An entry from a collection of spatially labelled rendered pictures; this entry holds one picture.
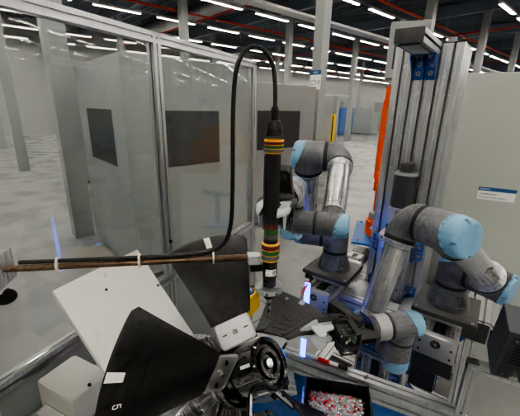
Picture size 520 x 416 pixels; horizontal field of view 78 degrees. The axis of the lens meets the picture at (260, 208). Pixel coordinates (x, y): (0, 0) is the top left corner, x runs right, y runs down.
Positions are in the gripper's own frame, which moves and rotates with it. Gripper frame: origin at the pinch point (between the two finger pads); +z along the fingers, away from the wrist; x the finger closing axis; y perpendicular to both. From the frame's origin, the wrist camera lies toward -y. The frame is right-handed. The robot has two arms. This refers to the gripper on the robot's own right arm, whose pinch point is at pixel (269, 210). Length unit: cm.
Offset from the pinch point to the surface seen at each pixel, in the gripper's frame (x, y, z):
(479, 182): -97, 20, -166
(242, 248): 10.5, 15.7, -12.0
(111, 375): 18.1, 21.1, 32.4
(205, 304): 15.1, 25.8, 2.7
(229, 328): 8.3, 30.1, 4.1
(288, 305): -2.2, 37.4, -20.7
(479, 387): -116, 155, -141
